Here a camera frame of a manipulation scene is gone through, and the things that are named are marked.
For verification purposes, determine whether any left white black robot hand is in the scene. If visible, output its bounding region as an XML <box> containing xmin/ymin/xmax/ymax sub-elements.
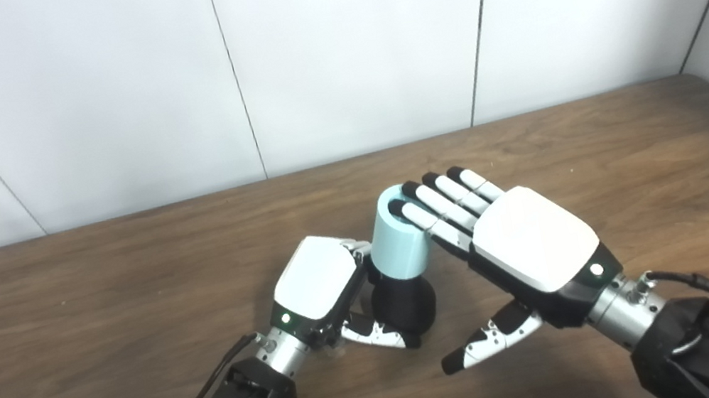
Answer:
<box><xmin>256</xmin><ymin>220</ymin><xmax>422</xmax><ymax>372</ymax></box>

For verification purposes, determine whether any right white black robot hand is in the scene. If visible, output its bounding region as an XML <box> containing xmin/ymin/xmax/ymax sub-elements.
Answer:
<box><xmin>384</xmin><ymin>142</ymin><xmax>637</xmax><ymax>382</ymax></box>

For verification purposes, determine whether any light-blue cylindrical hose piece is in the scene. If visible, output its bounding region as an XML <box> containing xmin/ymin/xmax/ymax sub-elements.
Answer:
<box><xmin>361</xmin><ymin>182</ymin><xmax>436</xmax><ymax>285</ymax></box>

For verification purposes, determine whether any black flared nozzle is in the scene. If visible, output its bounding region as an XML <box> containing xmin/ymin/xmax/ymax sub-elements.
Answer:
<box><xmin>365</xmin><ymin>260</ymin><xmax>442</xmax><ymax>343</ymax></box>

